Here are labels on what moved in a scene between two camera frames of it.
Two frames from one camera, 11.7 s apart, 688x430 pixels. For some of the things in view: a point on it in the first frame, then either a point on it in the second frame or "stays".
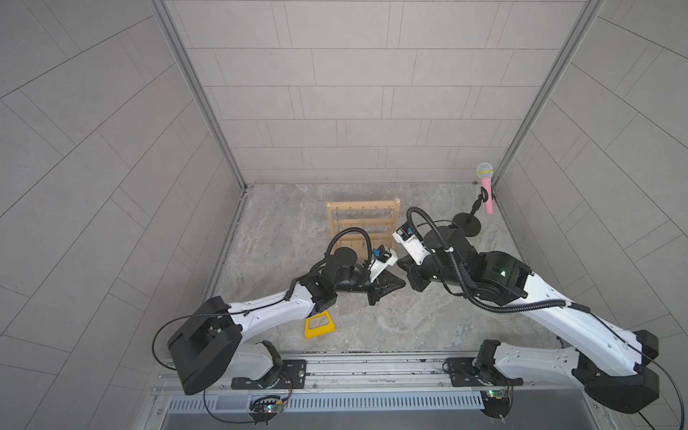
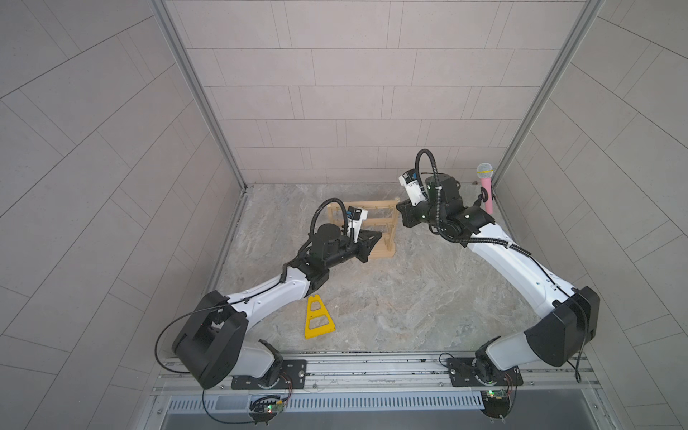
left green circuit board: (263, 408) stays
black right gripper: (411, 270) to (408, 211)
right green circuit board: (495, 402) stays
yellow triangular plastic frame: (322, 330) stays
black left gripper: (377, 290) to (363, 247)
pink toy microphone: (485, 171) stays
